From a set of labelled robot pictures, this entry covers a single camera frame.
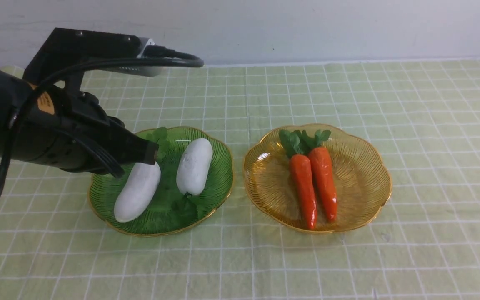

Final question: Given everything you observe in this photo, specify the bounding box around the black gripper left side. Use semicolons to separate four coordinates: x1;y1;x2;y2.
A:
13;85;159;173

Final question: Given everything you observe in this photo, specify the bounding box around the white toy radish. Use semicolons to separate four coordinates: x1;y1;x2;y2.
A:
114;127;174;223
176;138;213;198

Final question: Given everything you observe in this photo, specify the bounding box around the black cable left side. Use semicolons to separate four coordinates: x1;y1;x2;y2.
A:
0;49;205;230

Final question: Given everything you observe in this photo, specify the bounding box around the wrist camera left side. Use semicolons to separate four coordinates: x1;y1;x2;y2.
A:
22;28;155;85

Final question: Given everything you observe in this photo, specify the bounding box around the orange toy carrot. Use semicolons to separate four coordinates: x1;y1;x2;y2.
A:
279;129;318;230
301;130;338;223

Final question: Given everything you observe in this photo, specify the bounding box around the green ribbed plastic plate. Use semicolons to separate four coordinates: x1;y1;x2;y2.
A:
87;127;234;237

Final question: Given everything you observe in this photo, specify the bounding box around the green checkered tablecloth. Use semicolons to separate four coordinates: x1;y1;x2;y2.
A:
0;60;480;300

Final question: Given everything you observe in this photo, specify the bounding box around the amber ribbed plastic plate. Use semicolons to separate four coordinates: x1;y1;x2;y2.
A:
242;123;393;234

